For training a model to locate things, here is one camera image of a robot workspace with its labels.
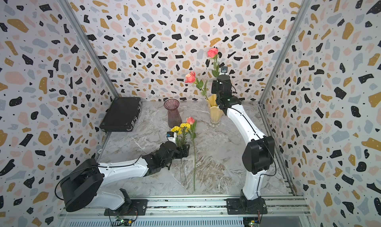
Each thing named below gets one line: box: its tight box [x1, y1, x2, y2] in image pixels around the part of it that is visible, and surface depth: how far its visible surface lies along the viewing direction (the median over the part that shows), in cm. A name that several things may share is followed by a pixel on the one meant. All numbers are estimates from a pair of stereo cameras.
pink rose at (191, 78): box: [184, 70, 209, 101], surface depth 85 cm
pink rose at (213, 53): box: [206, 47, 220, 80], surface depth 89 cm
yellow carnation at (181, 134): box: [170, 122, 191, 148], surface depth 102 cm
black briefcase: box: [99, 97, 142, 132], surface depth 111 cm
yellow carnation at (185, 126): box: [180, 122, 192, 148], surface depth 105 cm
